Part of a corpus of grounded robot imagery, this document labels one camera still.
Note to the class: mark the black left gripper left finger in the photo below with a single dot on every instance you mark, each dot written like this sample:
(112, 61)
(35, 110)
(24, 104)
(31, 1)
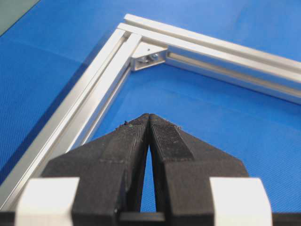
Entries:
(111, 173)

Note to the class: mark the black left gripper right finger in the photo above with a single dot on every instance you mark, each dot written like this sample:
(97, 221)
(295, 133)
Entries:
(182, 166)

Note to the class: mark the blue table mat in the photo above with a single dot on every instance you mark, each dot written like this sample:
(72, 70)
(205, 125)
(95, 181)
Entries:
(45, 52)

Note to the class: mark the silver aluminium extrusion frame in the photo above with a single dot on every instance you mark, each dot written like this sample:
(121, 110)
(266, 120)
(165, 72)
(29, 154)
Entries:
(243, 101)

